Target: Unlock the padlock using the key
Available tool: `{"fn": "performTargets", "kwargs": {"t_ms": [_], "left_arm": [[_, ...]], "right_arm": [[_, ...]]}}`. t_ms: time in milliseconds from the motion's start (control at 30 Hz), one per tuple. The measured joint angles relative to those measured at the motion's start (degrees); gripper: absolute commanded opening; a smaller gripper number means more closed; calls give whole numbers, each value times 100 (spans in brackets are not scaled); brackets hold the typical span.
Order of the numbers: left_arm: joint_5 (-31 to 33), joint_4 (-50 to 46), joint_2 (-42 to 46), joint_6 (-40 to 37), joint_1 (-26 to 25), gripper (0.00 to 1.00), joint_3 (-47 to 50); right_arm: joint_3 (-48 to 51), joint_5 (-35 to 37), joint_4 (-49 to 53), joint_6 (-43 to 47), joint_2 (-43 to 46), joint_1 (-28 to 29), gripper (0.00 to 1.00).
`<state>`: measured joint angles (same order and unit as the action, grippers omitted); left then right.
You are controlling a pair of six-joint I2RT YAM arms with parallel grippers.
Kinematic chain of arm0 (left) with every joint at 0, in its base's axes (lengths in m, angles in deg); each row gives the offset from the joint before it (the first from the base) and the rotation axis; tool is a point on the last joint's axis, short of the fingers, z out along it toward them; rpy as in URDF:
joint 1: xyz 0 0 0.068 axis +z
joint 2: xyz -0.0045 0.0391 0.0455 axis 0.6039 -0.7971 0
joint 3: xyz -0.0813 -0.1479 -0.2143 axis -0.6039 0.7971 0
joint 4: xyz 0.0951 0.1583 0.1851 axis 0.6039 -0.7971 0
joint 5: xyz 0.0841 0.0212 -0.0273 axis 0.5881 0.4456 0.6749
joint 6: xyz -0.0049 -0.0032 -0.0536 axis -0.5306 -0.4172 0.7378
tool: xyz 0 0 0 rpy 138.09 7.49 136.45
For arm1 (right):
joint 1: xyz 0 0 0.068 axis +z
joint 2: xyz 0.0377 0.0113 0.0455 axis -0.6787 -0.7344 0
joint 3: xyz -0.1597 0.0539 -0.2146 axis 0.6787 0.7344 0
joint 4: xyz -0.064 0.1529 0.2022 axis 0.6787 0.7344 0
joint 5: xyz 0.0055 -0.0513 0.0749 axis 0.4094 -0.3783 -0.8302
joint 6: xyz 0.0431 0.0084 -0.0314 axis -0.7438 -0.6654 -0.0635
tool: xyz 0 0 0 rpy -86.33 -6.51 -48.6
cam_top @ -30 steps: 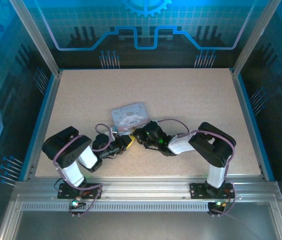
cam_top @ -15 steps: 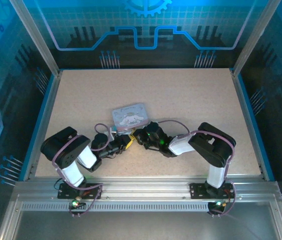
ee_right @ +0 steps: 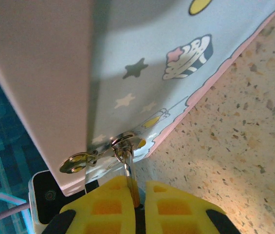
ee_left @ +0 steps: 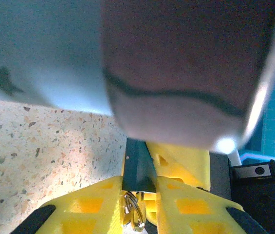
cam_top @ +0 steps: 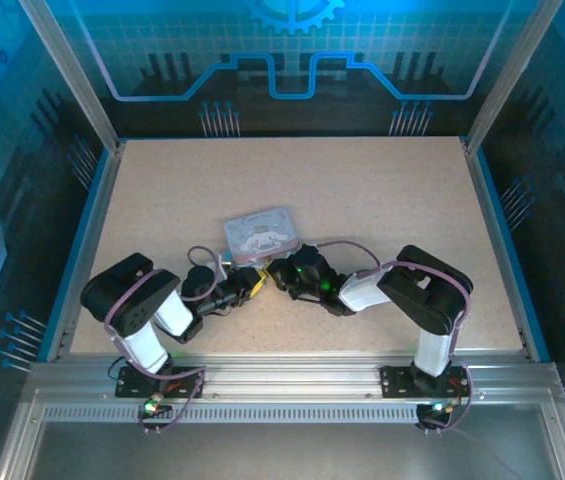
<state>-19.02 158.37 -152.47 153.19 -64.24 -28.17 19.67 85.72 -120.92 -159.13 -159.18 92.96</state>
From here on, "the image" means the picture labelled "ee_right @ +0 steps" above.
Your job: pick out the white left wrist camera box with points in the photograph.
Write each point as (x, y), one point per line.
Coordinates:
(43, 195)

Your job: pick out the small blue padlock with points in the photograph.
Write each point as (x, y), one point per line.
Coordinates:
(130, 168)

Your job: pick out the light blue cartoon tin box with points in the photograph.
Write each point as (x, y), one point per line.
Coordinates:
(54, 73)

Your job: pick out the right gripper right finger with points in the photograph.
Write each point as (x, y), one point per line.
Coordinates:
(176, 212)

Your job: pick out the silver metal box hasp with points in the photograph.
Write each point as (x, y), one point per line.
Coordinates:
(78, 162)

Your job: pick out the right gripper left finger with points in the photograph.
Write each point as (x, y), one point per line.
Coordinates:
(103, 209)

